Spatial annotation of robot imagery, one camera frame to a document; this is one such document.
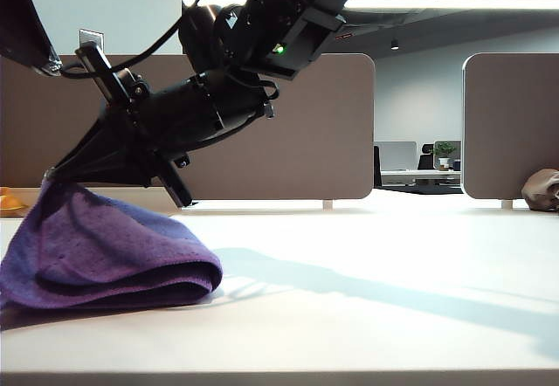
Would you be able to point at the silver wall switch plate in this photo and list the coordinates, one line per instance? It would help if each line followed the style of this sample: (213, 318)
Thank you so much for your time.
(92, 36)

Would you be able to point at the long white ceiling light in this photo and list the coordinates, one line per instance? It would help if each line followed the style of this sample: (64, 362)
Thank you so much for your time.
(436, 3)

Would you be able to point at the brown desk divider panel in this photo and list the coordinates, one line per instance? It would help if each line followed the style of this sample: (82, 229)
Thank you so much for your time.
(511, 119)
(305, 141)

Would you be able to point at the black office chair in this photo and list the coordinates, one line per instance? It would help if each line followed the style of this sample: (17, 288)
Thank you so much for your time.
(425, 161)
(377, 167)

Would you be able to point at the orange round object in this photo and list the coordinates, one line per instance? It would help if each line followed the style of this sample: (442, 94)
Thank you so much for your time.
(8, 202)

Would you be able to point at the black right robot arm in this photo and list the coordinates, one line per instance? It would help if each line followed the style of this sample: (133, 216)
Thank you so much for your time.
(271, 2)

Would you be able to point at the green potted plant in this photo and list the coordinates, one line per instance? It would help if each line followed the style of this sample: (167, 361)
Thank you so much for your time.
(444, 150)

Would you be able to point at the grey background desk partition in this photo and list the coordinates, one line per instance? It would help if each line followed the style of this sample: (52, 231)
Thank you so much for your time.
(395, 156)

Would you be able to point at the purple microfiber cloth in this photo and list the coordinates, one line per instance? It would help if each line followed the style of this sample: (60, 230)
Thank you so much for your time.
(109, 250)

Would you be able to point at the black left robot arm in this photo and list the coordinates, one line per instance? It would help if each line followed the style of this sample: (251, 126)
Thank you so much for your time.
(17, 19)

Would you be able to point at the crumpled brown fabric bag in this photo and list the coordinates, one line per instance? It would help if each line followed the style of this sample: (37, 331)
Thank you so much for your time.
(539, 189)

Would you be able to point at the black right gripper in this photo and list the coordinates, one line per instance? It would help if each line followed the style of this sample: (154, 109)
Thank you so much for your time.
(188, 111)

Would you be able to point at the small ceiling spotlight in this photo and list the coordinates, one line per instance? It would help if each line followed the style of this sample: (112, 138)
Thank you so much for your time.
(394, 45)

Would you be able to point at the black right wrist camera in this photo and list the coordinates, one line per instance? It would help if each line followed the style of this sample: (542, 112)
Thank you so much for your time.
(301, 41)

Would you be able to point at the white background desk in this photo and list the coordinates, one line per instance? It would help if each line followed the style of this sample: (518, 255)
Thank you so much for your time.
(415, 176)

